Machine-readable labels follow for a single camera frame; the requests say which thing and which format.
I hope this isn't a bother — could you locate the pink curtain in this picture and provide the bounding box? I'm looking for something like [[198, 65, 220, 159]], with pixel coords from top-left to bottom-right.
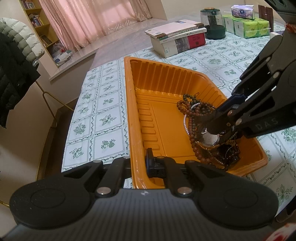
[[39, 0, 152, 51]]

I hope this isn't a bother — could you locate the pink cover book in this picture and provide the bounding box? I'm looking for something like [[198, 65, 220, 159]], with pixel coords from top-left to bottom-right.
[[145, 20, 207, 44]]

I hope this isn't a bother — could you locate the long white box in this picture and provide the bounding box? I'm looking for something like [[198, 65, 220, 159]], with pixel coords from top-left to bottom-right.
[[270, 31, 283, 44]]

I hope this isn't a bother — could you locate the plastic bag on sill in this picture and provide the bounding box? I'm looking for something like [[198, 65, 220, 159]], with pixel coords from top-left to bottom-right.
[[51, 42, 73, 66]]

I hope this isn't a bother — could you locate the white pearl necklace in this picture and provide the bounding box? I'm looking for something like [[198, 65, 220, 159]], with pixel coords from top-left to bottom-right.
[[184, 102, 202, 137]]

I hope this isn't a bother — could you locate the reddish brown bead necklace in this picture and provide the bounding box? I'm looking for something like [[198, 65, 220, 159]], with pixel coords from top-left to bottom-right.
[[176, 99, 230, 168]]

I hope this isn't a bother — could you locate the purple tissue pack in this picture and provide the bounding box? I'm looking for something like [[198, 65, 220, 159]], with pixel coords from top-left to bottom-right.
[[231, 4, 255, 20]]

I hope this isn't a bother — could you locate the wooden bookshelf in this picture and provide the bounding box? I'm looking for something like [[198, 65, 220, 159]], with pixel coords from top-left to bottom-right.
[[20, 0, 60, 68]]

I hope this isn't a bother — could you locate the thick white red book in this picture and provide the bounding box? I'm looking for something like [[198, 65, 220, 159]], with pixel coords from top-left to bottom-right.
[[151, 33, 206, 58]]

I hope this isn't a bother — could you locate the gold metal coat rack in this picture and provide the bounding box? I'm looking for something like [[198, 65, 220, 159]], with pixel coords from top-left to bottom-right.
[[34, 79, 75, 128]]

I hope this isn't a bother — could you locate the silver face wrist watch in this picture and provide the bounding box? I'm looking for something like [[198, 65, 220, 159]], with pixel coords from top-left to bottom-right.
[[198, 128, 232, 148]]

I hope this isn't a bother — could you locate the black puffer jacket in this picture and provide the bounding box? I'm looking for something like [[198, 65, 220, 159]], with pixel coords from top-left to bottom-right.
[[1, 33, 40, 128]]

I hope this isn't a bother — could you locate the orange plastic tray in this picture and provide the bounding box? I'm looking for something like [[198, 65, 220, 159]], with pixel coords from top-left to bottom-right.
[[123, 56, 269, 189]]

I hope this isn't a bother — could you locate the green glass humidifier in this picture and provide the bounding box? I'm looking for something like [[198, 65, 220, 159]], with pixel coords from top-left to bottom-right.
[[200, 8, 226, 40]]

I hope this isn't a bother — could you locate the green floral tablecloth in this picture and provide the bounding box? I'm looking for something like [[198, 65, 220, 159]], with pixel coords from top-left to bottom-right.
[[62, 30, 295, 210]]

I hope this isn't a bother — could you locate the green tissue pack bundle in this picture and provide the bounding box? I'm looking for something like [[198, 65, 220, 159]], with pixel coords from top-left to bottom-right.
[[223, 15, 270, 39]]

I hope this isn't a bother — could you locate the black wrist watch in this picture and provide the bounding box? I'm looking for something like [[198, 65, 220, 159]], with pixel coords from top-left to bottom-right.
[[217, 140, 240, 167]]

